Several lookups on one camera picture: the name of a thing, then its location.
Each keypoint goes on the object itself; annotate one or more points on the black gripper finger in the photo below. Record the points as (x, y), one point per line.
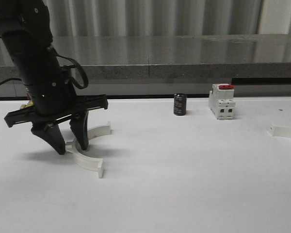
(52, 135)
(78, 125)

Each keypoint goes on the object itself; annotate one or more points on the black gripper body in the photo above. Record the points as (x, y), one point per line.
(55, 101)

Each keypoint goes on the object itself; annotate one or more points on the white half-ring clamp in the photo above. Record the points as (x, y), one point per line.
(84, 161)
(280, 131)

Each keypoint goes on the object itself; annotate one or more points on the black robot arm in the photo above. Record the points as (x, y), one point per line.
(26, 34)

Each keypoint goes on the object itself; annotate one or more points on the brass valve with red handwheel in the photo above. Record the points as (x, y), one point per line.
(29, 103)

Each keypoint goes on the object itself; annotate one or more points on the grey stone counter ledge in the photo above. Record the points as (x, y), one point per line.
(253, 59)

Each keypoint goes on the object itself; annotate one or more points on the black cylindrical capacitor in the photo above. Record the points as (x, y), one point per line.
(180, 101)

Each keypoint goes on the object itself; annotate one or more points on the white circuit breaker red switch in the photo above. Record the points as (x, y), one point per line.
(221, 101)

